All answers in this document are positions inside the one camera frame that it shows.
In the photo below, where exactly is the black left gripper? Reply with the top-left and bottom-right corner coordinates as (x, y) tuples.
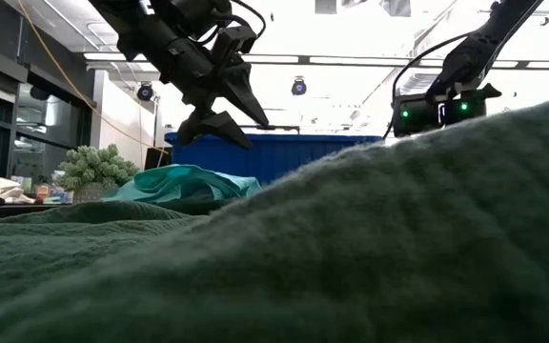
(159, 35), (271, 151)

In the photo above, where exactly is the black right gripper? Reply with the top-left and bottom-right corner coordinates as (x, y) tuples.
(438, 83), (502, 126)

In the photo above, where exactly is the teal shirt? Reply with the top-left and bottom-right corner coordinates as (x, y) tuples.
(102, 164), (263, 205)

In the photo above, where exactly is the dark green knit garment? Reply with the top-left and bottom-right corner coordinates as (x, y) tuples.
(0, 92), (549, 343)

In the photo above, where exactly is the blue plastic bin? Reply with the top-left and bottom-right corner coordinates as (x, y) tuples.
(164, 131), (383, 187)

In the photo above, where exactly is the black hanging reel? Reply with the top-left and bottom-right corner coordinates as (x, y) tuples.
(290, 77), (309, 97)
(135, 83), (155, 102)

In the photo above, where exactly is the black speaker box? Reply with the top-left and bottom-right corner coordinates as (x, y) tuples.
(144, 146), (173, 172)

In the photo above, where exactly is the potted green succulent plant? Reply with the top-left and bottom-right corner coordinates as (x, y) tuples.
(57, 144), (140, 204)

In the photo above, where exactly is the white crumpled cloth pile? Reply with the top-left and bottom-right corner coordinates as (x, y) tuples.
(0, 173), (36, 206)

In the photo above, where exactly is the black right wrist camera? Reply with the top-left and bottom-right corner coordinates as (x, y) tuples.
(392, 92), (443, 139)

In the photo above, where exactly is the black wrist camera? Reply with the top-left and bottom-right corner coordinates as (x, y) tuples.
(392, 92), (443, 139)
(211, 26), (259, 64)

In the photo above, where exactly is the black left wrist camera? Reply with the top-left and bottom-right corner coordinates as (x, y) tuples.
(211, 26), (259, 64)

